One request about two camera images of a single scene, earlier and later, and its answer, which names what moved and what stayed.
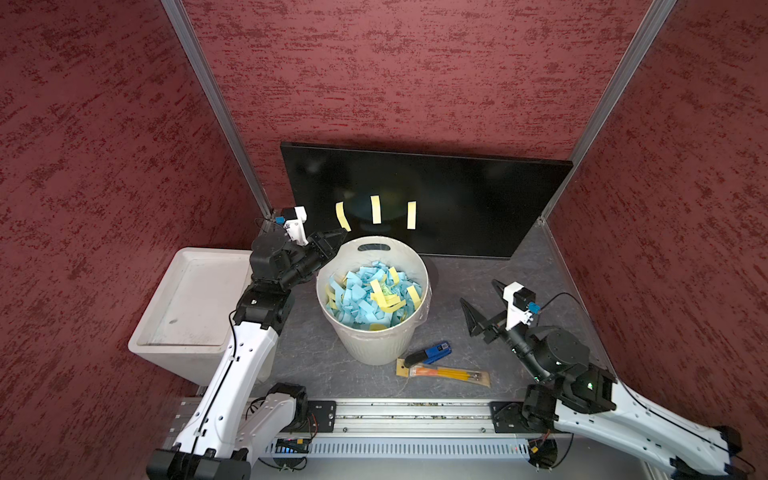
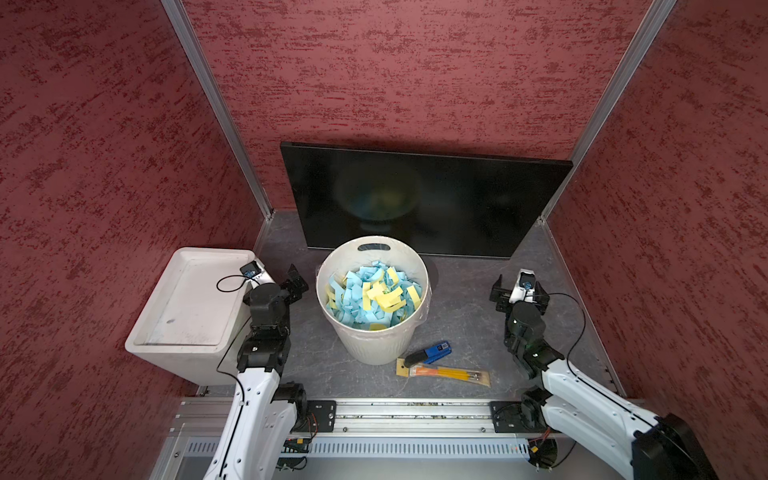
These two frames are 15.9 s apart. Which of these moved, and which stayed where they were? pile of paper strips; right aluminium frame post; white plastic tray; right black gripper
Moved: right black gripper
Stayed: right aluminium frame post; white plastic tray; pile of paper strips
